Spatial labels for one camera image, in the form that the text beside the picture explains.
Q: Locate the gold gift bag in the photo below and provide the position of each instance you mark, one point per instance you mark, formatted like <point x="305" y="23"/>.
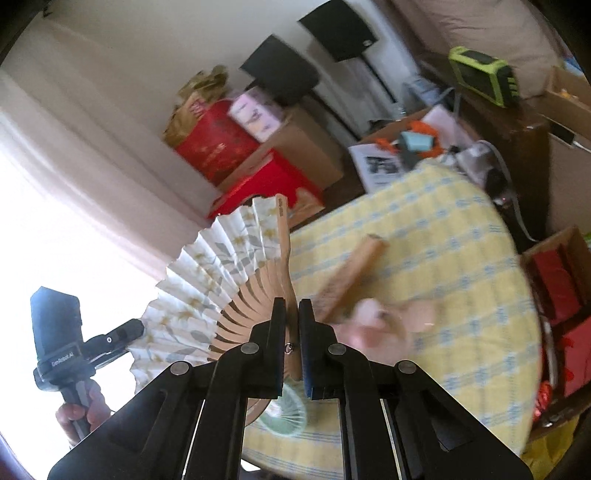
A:
<point x="194" y="97"/>

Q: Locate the small open cardboard box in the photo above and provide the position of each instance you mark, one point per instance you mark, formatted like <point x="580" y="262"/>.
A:
<point x="561" y="92"/>

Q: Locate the flat red gift box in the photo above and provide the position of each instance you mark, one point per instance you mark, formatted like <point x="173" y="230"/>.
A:
<point x="272" y="180"/>

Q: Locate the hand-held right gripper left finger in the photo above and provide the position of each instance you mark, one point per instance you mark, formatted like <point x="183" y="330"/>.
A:
<point x="277" y="332"/>

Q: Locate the green portable radio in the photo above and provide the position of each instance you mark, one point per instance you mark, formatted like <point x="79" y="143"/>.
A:
<point x="485" y="74"/>

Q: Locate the yellow plastic bag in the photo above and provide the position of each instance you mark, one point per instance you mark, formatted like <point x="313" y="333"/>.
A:
<point x="549" y="461"/>

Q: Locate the small teal box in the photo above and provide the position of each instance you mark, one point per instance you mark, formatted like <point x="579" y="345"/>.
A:
<point x="418" y="141"/>

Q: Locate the beige sofa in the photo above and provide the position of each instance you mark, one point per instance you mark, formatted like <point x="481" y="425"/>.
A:
<point x="485" y="27"/>

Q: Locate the white curtain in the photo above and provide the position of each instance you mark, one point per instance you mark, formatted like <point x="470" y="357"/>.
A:
<point x="55" y="207"/>

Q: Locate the red paper bag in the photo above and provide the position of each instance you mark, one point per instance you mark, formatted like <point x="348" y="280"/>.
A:
<point x="577" y="355"/>
<point x="556" y="286"/>

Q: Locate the person's left hand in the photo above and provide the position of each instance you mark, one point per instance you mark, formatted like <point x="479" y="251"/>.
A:
<point x="98" y="406"/>

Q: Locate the mint green handheld fan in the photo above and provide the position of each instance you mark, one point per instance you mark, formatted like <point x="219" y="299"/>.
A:
<point x="286" y="413"/>

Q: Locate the white printed booklet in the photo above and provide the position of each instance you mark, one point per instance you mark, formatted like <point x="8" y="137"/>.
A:
<point x="376" y="168"/>

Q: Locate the floral paper folding fan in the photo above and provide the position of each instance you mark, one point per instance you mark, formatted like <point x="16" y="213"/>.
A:
<point x="207" y="277"/>

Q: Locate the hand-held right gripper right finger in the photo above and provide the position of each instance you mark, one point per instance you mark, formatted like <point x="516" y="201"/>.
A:
<point x="307" y="350"/>

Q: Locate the large red gift box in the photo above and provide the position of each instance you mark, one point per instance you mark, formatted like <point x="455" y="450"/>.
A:
<point x="214" y="143"/>

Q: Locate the black speaker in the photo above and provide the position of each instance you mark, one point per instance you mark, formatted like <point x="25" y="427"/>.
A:
<point x="339" y="27"/>
<point x="279" y="69"/>

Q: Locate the long wooden fan box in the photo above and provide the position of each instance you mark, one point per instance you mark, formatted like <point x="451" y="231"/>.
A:
<point x="355" y="272"/>

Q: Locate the brown cardboard box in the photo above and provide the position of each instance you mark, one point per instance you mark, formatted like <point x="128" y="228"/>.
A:
<point x="309" y="147"/>

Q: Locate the cardboard box with red bags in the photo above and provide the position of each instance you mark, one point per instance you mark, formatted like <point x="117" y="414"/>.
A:
<point x="540" y="258"/>

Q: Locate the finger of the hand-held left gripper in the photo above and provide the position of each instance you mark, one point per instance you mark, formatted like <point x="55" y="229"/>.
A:
<point x="121" y="336"/>

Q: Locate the dark wooden side table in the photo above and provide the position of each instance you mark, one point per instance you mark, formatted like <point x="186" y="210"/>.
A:
<point x="517" y="138"/>

